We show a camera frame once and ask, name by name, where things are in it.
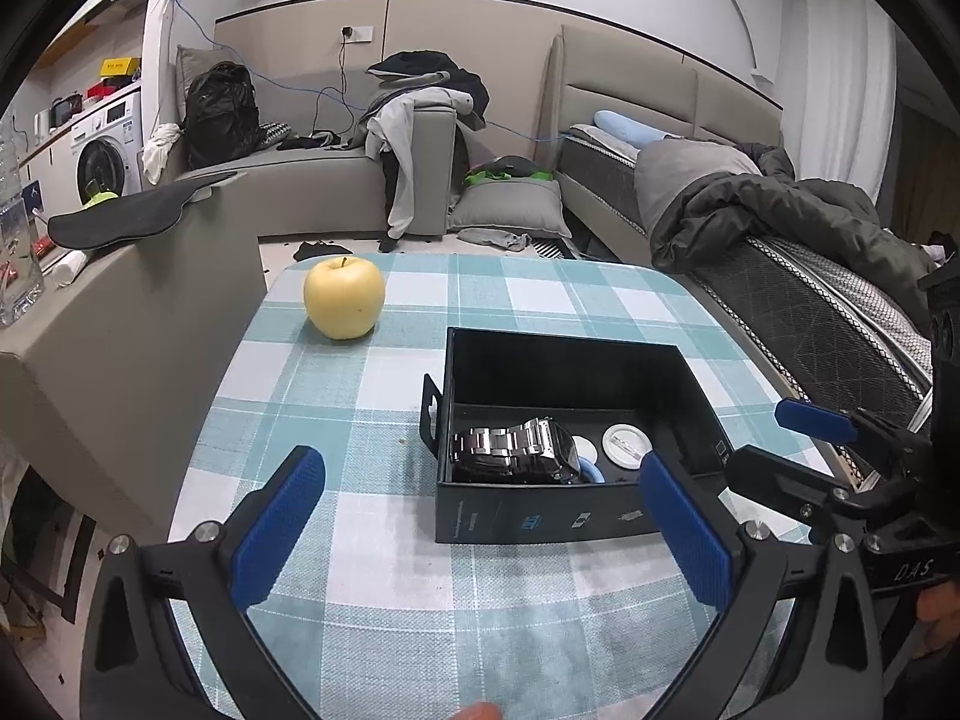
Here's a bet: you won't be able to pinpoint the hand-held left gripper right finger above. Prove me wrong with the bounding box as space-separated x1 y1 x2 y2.
639 452 887 720

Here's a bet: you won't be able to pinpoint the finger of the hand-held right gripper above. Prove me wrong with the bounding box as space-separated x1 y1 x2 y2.
775 399 931 467
723 446 913 542

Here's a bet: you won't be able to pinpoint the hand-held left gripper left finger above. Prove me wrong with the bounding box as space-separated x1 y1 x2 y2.
79 445 327 720

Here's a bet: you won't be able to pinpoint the black cardboard box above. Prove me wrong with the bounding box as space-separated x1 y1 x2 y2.
420 326 740 545

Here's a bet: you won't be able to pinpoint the silver metal wristwatch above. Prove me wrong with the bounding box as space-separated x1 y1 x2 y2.
450 416 583 485

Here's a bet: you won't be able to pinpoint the person's right hand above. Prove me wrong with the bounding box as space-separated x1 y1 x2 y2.
916 583 960 662

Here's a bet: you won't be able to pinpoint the grey upholstered bed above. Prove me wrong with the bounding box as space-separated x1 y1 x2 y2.
540 24 947 482

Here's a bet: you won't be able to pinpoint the teal checked tablecloth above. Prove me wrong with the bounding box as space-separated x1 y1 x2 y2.
169 251 826 720

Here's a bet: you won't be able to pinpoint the dark olive duvet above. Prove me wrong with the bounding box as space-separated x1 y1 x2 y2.
649 142 940 317

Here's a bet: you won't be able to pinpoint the yellow apple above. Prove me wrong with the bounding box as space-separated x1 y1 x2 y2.
304 256 387 341

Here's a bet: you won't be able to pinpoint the grey low upholstered block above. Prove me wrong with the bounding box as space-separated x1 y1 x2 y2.
0 172 268 541

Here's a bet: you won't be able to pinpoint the grey blanket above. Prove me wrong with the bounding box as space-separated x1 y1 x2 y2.
634 139 763 235

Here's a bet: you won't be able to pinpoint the black socks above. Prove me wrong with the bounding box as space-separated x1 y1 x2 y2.
292 240 354 264

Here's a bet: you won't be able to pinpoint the white curtain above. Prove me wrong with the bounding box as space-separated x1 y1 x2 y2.
772 0 901 212

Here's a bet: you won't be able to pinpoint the white paper roll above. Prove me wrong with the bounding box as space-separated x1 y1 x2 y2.
41 250 92 287

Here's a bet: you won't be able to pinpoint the light blue pillow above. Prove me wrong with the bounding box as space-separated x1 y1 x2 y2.
592 110 670 148

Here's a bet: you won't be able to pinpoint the grey sofa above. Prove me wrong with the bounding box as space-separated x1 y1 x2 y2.
161 43 460 238

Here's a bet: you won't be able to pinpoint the grey clothes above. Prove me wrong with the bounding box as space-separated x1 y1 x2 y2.
457 227 530 253

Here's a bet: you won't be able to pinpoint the black curved mat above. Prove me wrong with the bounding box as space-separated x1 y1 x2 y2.
47 171 238 251

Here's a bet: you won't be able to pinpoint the grey floor cushion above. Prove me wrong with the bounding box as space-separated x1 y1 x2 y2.
448 178 575 242

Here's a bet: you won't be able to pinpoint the clear plastic water bottle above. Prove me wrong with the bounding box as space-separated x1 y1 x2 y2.
0 116 47 328

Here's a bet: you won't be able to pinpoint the white cloth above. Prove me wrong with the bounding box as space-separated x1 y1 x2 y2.
141 122 185 185

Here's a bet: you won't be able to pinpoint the light grey hoodie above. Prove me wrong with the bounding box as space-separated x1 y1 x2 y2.
352 86 478 242

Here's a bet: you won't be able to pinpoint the white washing machine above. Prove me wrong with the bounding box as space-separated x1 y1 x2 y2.
69 86 148 205

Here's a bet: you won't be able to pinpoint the black backpack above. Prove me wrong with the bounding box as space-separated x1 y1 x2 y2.
184 61 264 170

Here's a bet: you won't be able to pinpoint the dark jacket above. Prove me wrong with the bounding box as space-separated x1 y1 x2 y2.
366 50 490 133

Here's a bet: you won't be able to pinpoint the blue cable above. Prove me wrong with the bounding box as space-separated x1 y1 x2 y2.
160 0 565 145

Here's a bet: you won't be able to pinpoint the black cable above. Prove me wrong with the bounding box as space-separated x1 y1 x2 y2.
313 37 352 137

